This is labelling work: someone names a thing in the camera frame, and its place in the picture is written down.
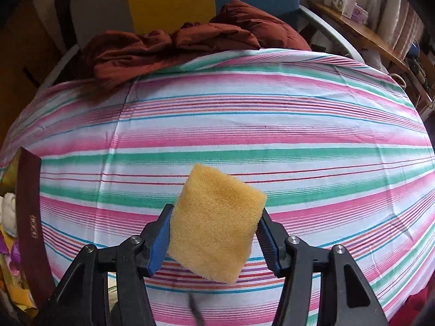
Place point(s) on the wooden desk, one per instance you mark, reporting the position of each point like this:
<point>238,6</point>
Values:
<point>367,35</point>

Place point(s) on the cluttered storage rack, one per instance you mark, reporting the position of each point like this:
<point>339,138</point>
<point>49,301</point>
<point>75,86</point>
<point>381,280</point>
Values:
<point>418,68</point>

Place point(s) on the gold-lined storage box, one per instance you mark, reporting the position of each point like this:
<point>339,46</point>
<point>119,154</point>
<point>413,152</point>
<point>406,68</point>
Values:
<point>32,217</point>

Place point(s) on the yellow sponge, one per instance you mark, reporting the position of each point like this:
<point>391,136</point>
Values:
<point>214,220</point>

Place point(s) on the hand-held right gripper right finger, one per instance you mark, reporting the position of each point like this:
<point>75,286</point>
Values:
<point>268,241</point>

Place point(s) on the peanut bar packet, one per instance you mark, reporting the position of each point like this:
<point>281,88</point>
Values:
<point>17,290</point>

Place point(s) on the tall white carton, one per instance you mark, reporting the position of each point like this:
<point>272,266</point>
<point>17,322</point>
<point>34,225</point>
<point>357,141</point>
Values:
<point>348,1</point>

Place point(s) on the maroon quilted jacket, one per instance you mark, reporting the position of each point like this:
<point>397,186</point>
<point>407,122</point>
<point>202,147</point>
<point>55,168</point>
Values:
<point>190,40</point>

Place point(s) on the red cloth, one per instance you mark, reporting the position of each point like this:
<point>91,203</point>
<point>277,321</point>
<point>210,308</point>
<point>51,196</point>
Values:
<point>418,309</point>

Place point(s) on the patterned curtain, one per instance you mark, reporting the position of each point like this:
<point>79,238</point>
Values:
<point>401,20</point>

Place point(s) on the white carton green print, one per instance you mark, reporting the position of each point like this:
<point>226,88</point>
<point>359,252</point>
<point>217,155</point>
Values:
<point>333,1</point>

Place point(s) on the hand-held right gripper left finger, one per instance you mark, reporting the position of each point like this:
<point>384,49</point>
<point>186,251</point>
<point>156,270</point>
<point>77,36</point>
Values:
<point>159,244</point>

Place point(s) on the grey yellow blue headboard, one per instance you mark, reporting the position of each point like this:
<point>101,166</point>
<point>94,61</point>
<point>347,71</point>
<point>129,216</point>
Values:
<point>170,0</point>

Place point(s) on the purple carton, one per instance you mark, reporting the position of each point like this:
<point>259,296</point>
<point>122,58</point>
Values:
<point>361,13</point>

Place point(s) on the grey bed rail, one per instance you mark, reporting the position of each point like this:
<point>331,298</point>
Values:
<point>333,34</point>
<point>57,68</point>

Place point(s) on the white textured cloth roll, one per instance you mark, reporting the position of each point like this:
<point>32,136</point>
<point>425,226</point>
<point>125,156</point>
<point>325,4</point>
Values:
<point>7,210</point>

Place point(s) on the purple snack packet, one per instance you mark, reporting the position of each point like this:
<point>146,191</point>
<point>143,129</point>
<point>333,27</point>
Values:
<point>8,251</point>

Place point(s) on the black roll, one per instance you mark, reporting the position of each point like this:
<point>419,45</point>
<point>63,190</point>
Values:
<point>64,13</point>

